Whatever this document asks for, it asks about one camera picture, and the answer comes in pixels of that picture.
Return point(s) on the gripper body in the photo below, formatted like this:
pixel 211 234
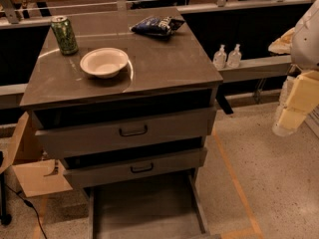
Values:
pixel 306 42

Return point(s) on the clear sanitizer bottle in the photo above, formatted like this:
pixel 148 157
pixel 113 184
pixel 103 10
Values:
pixel 219 58
pixel 234 57

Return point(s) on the brown cardboard box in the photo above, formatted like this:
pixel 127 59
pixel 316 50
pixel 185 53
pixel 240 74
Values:
pixel 36 173

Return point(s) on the grey top drawer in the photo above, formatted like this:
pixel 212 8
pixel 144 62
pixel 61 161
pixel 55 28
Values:
pixel 107 136

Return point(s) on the white bowl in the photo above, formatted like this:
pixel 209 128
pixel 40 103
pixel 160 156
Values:
pixel 104 63

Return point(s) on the black stand leg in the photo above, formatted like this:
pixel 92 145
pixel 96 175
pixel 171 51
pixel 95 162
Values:
pixel 5 217

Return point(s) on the grey open bottom drawer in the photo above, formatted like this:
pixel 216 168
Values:
pixel 158 207

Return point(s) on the blue chip bag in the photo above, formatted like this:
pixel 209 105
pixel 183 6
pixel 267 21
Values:
pixel 157 26

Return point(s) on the grey drawer cabinet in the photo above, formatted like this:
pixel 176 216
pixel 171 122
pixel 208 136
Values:
pixel 162 77

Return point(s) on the right clear sanitizer bottle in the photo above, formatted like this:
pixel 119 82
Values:
pixel 234 57

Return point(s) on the left clear sanitizer bottle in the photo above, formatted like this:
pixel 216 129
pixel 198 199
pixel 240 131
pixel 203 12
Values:
pixel 219 58

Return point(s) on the grey middle drawer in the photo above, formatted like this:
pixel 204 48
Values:
pixel 136 168

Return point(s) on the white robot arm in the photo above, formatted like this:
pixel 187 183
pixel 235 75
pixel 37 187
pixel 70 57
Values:
pixel 302 41

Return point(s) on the green soda can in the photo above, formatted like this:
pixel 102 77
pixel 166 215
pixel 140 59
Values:
pixel 63 31

